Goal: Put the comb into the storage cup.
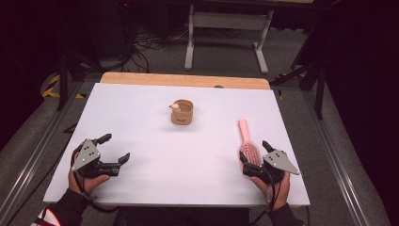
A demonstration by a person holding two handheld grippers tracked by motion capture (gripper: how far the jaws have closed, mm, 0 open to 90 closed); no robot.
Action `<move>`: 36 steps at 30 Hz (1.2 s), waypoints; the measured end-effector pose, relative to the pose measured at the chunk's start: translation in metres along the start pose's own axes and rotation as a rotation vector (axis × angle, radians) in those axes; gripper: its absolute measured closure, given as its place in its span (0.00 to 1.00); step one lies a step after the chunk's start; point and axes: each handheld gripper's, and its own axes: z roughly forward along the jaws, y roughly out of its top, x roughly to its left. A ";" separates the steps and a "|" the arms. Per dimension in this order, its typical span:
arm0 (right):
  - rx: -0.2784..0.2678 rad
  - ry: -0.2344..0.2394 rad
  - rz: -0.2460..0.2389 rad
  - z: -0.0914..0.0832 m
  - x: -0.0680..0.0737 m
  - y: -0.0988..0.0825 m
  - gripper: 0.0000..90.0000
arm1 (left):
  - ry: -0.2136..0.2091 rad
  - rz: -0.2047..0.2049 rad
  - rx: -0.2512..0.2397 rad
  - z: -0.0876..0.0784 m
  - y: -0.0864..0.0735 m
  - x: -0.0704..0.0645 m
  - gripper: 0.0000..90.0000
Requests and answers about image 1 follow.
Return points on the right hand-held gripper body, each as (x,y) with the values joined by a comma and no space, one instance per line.
(277,163)

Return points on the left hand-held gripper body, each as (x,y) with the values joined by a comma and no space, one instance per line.
(85,157)

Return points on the pink hairbrush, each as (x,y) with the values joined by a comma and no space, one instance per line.
(245,130)

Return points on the tan bag-shaped holder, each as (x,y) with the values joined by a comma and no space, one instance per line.
(182,117)

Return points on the person's left hand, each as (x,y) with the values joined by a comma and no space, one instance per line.
(90,184)

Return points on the person's right hand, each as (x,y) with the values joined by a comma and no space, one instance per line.
(279,193)

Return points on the black metal stand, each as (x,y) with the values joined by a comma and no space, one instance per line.
(319,94)
(62,81)

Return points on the yellow black hazard tape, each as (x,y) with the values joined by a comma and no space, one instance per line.
(51,86)

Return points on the black equipment with red light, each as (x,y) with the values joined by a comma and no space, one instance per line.
(125,28)

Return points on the aluminium floor rail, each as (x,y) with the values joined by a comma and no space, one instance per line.
(34,157)
(335,157)

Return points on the grey metal table frame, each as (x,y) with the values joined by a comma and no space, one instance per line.
(226,20)

